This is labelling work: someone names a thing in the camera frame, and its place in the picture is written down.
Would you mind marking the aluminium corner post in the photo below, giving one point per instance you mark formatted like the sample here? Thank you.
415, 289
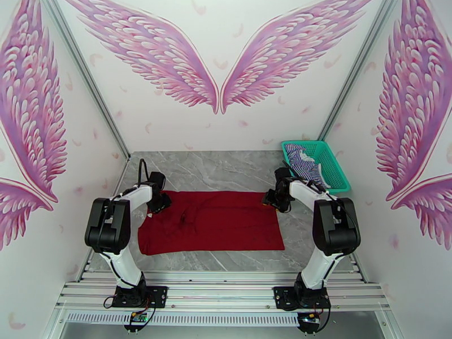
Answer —
88, 80
360, 66

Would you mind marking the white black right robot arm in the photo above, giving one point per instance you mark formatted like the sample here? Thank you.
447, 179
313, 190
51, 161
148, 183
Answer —
335, 225

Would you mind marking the aluminium rail frame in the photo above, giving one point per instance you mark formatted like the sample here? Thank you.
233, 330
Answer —
219, 295

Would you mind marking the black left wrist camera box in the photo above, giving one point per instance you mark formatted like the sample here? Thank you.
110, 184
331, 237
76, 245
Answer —
157, 180

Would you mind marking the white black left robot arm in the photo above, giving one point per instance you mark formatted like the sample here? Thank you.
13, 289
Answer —
106, 225

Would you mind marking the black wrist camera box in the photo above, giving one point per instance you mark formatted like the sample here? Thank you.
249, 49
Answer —
281, 175
157, 180

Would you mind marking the blue white striped tank top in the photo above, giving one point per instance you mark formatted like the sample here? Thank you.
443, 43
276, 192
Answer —
305, 165

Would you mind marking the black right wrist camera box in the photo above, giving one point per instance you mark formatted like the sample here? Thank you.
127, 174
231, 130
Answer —
281, 175

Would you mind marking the teal plastic basket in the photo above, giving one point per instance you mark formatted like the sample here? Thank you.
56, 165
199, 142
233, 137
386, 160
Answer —
335, 165

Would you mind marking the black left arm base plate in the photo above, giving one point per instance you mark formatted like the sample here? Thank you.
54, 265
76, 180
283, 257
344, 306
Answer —
159, 295

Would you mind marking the red garment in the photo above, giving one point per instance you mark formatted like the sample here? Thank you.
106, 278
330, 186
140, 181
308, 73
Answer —
212, 221

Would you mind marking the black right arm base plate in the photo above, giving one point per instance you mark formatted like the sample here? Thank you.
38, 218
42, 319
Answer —
280, 295

